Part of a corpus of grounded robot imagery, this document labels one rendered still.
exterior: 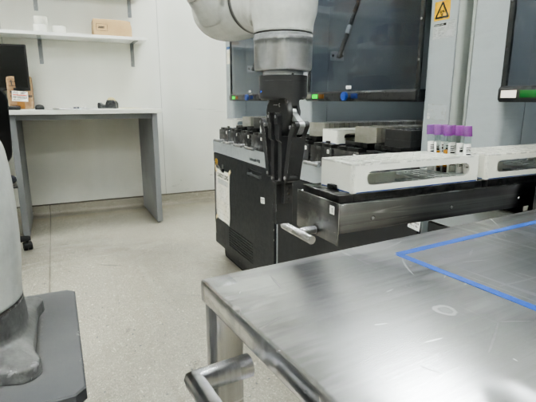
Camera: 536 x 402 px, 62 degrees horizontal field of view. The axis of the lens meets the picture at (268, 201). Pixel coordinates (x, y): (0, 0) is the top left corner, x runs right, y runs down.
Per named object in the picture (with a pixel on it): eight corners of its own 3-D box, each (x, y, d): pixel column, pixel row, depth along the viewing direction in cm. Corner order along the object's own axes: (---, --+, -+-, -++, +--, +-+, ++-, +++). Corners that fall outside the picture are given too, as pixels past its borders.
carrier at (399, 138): (415, 151, 129) (417, 130, 127) (410, 151, 128) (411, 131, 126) (388, 147, 139) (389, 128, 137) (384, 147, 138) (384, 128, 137)
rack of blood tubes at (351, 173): (438, 179, 94) (440, 149, 93) (478, 187, 85) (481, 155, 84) (319, 191, 82) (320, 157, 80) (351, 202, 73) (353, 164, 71)
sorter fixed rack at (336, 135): (385, 142, 175) (386, 126, 174) (403, 144, 166) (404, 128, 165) (321, 145, 163) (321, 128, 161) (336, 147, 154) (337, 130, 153)
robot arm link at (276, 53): (294, 40, 73) (294, 77, 74) (244, 37, 69) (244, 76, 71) (325, 33, 65) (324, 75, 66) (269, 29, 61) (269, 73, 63)
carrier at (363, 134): (381, 146, 142) (382, 128, 141) (376, 147, 141) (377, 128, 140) (358, 143, 152) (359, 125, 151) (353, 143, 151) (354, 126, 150)
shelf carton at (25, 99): (9, 108, 330) (5, 76, 325) (11, 108, 349) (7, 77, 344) (33, 108, 337) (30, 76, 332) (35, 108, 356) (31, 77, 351)
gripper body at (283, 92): (318, 72, 66) (317, 135, 68) (291, 76, 74) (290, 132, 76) (273, 72, 63) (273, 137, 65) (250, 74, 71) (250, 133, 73)
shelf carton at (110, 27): (93, 34, 345) (92, 17, 342) (92, 38, 364) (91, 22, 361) (132, 37, 356) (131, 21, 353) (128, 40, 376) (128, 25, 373)
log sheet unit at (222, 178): (216, 218, 273) (214, 161, 265) (231, 230, 249) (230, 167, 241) (212, 218, 272) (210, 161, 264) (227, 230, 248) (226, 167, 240)
